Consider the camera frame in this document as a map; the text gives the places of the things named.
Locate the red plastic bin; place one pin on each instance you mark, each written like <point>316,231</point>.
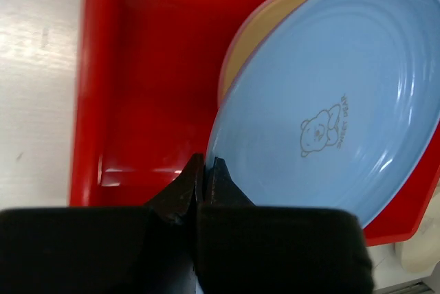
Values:
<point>152,77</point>

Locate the pink plate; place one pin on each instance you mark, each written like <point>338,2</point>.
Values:
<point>237,33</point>

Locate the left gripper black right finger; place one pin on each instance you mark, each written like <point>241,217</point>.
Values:
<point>242,248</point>

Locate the blue plate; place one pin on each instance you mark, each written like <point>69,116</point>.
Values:
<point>336,106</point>

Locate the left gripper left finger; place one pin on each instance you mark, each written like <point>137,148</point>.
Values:
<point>141,249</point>

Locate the cream plate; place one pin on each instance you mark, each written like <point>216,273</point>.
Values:
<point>421,251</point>

